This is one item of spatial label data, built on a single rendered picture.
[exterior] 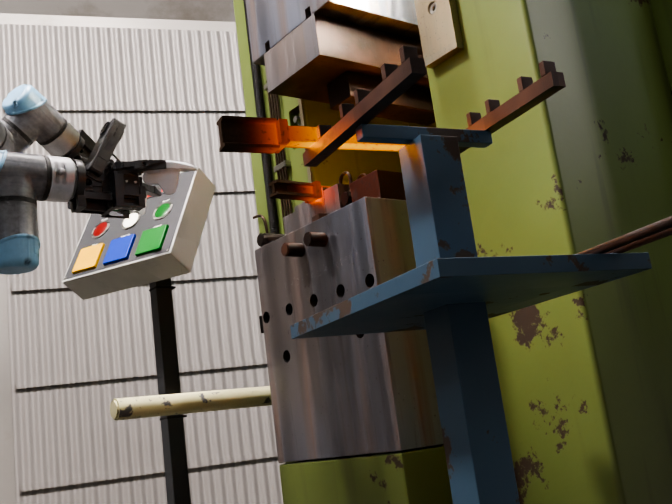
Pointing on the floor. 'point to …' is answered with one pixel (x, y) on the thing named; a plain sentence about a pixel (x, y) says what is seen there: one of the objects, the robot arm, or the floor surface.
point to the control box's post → (164, 324)
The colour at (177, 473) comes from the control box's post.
